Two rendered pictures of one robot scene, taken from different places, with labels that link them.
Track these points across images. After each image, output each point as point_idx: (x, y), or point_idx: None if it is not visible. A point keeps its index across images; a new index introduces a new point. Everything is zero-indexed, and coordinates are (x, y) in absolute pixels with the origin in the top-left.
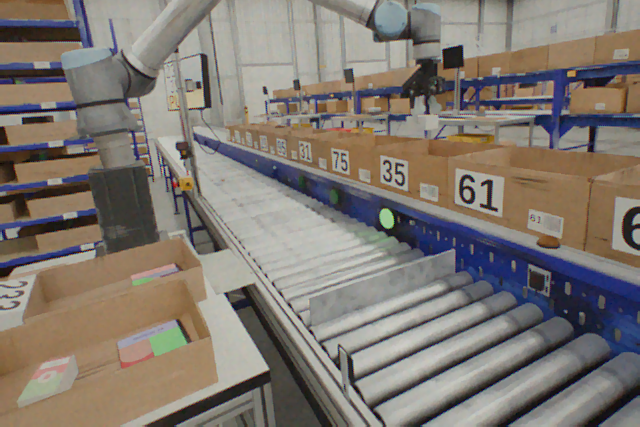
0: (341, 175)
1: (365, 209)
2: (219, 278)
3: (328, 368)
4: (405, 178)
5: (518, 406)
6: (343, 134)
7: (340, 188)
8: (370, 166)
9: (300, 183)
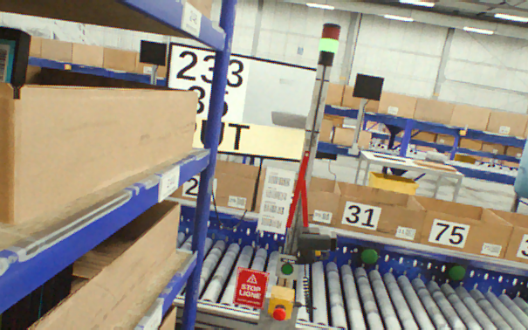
0: (444, 247)
1: (494, 281)
2: None
3: None
4: None
5: None
6: (346, 186)
7: (468, 264)
8: (504, 242)
9: (372, 257)
